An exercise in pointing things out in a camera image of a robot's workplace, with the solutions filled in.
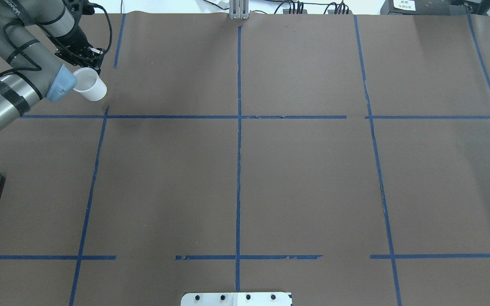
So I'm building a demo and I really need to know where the orange black hub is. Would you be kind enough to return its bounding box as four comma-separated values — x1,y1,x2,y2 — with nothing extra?
282,0,307,15
324,0,352,15

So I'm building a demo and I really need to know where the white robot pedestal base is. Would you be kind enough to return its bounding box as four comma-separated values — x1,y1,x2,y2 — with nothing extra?
180,292,293,306

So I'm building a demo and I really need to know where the orange black hub near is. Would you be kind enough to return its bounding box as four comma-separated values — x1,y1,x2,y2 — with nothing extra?
324,0,352,15

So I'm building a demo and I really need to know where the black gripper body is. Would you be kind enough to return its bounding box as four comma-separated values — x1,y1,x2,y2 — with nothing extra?
53,28,103,71

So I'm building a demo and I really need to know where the white plastic cup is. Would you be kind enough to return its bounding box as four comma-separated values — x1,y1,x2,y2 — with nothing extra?
73,68,107,102

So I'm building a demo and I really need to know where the black desktop box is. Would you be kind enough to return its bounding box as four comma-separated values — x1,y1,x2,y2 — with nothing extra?
380,0,469,16

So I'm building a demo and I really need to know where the orange black hub far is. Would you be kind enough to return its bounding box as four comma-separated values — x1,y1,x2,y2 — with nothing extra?
282,0,307,15

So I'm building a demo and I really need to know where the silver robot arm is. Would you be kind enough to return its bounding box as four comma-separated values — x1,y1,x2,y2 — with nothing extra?
0,0,112,131

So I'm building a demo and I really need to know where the aluminium frame post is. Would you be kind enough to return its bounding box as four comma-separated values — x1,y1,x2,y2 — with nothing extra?
229,0,250,20

